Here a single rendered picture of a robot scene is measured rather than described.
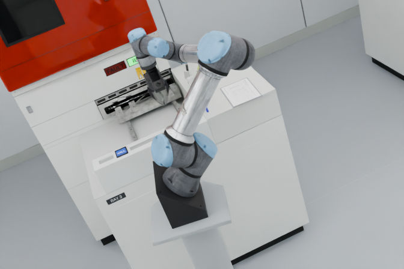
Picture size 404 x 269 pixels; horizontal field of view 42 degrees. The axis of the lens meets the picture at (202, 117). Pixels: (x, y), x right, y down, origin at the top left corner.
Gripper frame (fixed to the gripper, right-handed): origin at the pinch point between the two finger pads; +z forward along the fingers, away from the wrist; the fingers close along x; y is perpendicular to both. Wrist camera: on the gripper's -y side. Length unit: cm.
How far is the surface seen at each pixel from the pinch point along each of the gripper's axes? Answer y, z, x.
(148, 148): -4.0, 15.2, 14.3
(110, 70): 58, 1, 15
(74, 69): 59, -7, 32
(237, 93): 5.5, 13.9, -34.6
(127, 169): -4.0, 20.8, 26.7
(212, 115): -2.8, 14.2, -18.2
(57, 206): 123, 111, 90
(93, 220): 58, 87, 61
